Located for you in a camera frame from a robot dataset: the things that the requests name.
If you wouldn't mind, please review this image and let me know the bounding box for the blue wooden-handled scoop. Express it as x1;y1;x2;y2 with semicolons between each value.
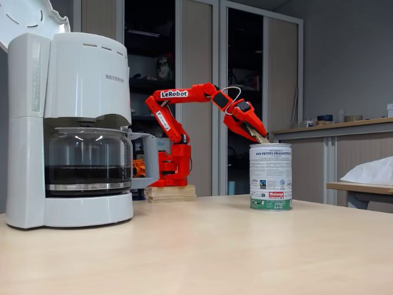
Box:
247;122;271;144

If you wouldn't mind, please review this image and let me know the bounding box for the wooden robot base block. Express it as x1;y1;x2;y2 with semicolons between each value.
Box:
144;184;197;203

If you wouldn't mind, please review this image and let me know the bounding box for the white and green coffee tin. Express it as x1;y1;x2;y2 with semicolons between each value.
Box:
249;143;294;211

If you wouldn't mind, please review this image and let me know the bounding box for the white drip coffee maker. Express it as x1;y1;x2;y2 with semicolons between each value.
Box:
0;0;135;230

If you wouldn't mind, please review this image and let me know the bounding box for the grey cabinet with beige doors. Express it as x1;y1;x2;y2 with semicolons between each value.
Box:
219;0;305;197
73;0;220;197

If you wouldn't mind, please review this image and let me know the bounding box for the low grey cabinet wooden top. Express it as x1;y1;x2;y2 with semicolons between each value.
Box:
271;117;393;213

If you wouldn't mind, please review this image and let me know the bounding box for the wooden side table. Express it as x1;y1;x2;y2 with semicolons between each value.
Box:
325;181;393;213

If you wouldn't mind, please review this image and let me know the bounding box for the white plastic bag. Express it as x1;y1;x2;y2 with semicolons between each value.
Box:
340;155;393;186

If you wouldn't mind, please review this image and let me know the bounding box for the white red servo cable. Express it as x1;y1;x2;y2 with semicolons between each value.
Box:
220;87;242;114

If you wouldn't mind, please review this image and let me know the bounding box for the glass carafe with grey handle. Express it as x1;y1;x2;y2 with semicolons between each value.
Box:
44;126;160;197

